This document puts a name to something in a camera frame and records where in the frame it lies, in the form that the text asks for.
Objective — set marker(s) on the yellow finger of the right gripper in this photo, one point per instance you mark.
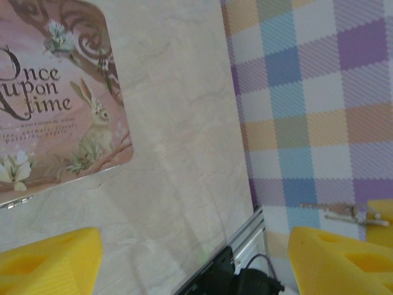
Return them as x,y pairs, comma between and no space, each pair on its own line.
382,210
380,235

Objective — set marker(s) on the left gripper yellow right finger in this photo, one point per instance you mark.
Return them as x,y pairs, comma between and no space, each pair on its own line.
337,267

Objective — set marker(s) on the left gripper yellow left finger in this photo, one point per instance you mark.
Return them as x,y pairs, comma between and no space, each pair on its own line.
46,267

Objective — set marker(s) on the black device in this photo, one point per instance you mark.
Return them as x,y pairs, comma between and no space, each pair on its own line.
245,281

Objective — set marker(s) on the pastel checked cloth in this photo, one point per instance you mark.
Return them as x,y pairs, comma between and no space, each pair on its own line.
307,107

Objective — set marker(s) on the pink illustrated tin box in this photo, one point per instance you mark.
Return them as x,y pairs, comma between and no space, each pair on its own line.
61,92

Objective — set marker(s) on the aluminium frame rail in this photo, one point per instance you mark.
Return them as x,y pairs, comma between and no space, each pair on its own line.
245,233

